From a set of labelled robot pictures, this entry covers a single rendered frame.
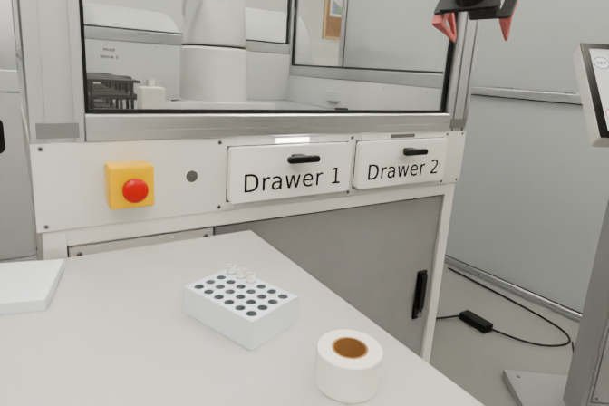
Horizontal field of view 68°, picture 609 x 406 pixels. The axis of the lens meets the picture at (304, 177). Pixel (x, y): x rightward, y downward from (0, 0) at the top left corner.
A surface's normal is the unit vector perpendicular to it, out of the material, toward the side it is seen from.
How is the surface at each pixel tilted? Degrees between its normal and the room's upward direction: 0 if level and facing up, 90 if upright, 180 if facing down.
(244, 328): 90
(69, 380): 0
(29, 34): 90
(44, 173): 90
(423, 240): 90
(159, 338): 0
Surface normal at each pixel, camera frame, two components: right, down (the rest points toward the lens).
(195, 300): -0.62, 0.15
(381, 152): 0.53, 0.23
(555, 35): -0.81, 0.09
